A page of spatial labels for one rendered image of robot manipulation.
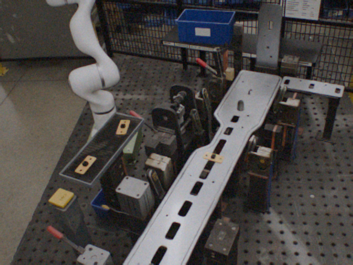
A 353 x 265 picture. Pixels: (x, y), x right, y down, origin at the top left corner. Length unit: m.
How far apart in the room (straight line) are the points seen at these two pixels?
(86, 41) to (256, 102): 0.82
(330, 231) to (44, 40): 3.39
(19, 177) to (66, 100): 1.01
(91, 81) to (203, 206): 0.77
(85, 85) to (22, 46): 2.71
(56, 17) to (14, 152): 1.42
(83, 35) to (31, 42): 2.60
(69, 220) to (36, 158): 2.05
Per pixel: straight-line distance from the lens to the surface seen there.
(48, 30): 4.22
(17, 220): 2.96
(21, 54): 4.51
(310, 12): 2.24
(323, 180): 1.94
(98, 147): 1.45
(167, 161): 1.45
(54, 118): 3.72
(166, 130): 1.59
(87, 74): 1.78
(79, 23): 1.81
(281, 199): 1.82
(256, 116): 1.76
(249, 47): 2.23
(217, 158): 1.55
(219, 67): 1.85
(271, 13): 1.97
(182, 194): 1.44
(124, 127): 1.50
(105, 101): 1.87
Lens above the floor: 2.10
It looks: 41 degrees down
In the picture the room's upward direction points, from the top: 7 degrees counter-clockwise
